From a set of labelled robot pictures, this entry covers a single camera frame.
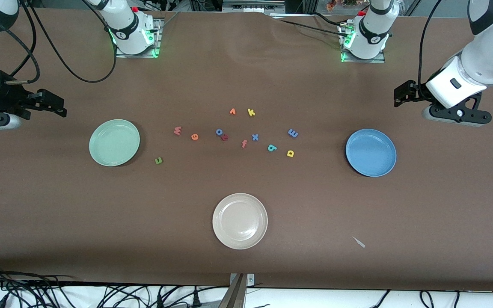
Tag blue plate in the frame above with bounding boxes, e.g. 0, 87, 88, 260
345, 128, 397, 178

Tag green plate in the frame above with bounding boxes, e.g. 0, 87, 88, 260
89, 119, 140, 167

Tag grey metal device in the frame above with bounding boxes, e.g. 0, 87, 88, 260
223, 0, 285, 13

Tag beige plate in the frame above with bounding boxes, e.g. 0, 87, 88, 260
212, 193, 268, 250

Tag black cable with metal plug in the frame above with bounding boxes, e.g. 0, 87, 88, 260
0, 24, 42, 85

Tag long black arm cable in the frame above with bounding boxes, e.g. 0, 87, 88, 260
417, 0, 444, 88
20, 0, 117, 83

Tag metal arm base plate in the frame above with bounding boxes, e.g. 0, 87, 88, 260
115, 17, 162, 59
340, 21, 386, 64

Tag thin black table cable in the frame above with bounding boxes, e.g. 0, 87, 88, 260
279, 12, 352, 38

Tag tangled black floor cables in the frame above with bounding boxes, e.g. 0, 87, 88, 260
0, 263, 230, 308

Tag metal table bracket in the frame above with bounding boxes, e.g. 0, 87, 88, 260
229, 273, 255, 308

